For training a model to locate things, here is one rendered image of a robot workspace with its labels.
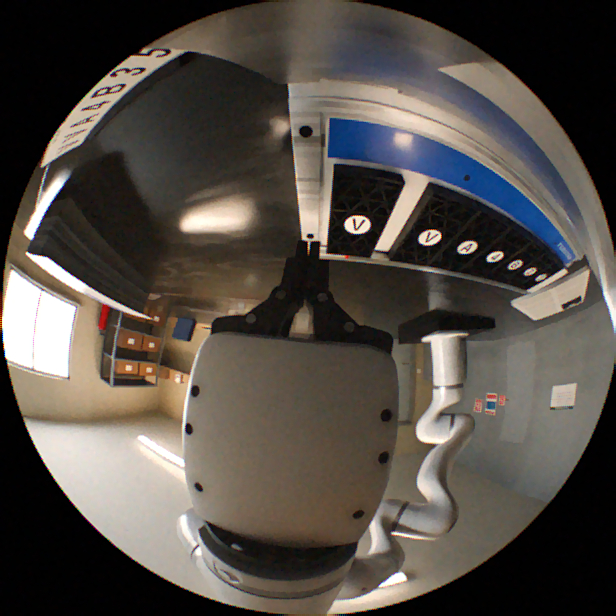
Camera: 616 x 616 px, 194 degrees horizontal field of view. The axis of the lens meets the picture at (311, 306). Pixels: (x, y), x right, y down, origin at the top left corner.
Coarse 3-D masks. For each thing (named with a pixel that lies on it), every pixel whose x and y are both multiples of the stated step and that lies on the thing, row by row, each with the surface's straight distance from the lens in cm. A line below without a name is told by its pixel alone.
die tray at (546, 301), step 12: (576, 276) 57; (588, 276) 64; (552, 288) 57; (564, 288) 62; (576, 288) 69; (516, 300) 58; (528, 300) 59; (540, 300) 64; (552, 300) 70; (564, 300) 77; (528, 312) 75; (540, 312) 82; (552, 312) 91
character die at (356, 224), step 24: (336, 168) 13; (360, 168) 14; (336, 192) 14; (360, 192) 14; (384, 192) 15; (336, 216) 16; (360, 216) 15; (384, 216) 16; (336, 240) 18; (360, 240) 19
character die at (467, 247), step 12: (480, 204) 18; (480, 216) 18; (492, 216) 19; (504, 216) 22; (468, 228) 19; (480, 228) 20; (492, 228) 22; (504, 228) 21; (456, 240) 20; (468, 240) 21; (480, 240) 21; (492, 240) 22; (444, 252) 22; (456, 252) 22; (468, 252) 22; (480, 252) 23; (432, 264) 23; (444, 264) 24; (456, 264) 24
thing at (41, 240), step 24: (48, 216) 46; (72, 216) 41; (48, 240) 39; (72, 240) 42; (96, 240) 46; (72, 264) 43; (96, 264) 46; (120, 264) 52; (96, 288) 47; (120, 288) 54; (144, 288) 62
